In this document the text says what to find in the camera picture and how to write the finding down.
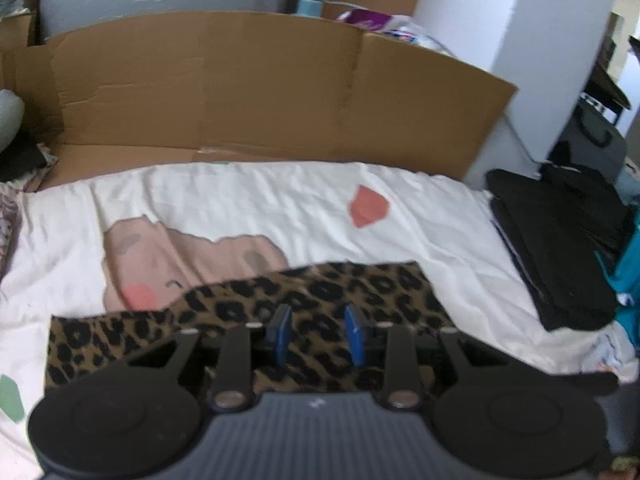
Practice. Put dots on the black garment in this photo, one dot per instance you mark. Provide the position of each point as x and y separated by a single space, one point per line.
20 160

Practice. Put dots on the grey neck pillow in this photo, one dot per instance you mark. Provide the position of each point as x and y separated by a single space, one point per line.
10 120

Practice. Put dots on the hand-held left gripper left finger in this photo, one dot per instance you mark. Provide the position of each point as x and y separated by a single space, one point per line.
280 332

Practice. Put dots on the light blue detergent bottle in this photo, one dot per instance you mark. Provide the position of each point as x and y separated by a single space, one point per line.
310 7

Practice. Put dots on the teal printed cloth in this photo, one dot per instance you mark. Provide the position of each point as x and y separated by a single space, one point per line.
627 285

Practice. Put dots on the grey carry case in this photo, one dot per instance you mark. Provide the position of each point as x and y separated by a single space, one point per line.
570 140

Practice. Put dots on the floral patterned garment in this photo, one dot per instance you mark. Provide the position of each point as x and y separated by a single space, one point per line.
7 220

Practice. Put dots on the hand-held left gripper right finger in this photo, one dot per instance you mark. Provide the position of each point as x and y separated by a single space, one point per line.
356 332

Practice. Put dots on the cream printed bed sheet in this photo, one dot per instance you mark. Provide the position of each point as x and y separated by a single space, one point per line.
250 195

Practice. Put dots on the folded black clothes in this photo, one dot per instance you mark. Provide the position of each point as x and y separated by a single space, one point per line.
550 240

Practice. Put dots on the leopard print pants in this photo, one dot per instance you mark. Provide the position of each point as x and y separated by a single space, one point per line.
325 285

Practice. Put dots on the black side table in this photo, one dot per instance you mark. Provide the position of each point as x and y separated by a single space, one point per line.
607 85

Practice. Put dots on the brown cardboard sheet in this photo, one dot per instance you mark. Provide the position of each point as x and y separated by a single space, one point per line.
250 85

